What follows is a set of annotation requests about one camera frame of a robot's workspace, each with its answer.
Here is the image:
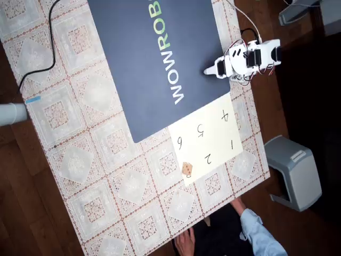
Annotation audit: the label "light blue sleeved forearm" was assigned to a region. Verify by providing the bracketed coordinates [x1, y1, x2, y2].
[239, 207, 289, 256]

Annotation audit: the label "person's right hand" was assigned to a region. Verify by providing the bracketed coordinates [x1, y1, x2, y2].
[230, 198, 246, 216]

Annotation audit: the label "person's left hand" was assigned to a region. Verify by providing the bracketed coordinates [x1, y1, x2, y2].
[174, 228, 196, 256]

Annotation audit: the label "cream paper with handwritten numbers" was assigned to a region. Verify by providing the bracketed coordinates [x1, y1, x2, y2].
[167, 94, 243, 187]

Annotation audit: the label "dark blue WOWROBO mat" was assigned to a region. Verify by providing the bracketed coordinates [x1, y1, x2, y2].
[87, 0, 231, 144]

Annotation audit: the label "pale grey box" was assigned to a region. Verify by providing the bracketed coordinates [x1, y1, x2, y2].
[321, 0, 341, 37]

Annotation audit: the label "grey plastic step stool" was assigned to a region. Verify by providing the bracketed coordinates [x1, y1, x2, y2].
[263, 134, 323, 213]

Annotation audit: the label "white lace patterned tablecloth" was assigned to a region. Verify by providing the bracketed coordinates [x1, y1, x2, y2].
[0, 0, 271, 256]

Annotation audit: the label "black trousers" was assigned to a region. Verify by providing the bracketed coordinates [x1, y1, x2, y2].
[192, 204, 254, 256]

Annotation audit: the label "white cylindrical tube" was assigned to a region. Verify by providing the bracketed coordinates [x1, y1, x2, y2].
[0, 102, 29, 126]

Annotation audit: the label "thin white cable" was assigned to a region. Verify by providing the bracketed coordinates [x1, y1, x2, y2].
[226, 0, 263, 41]

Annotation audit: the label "long black cable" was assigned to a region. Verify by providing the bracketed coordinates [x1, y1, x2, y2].
[10, 0, 62, 103]

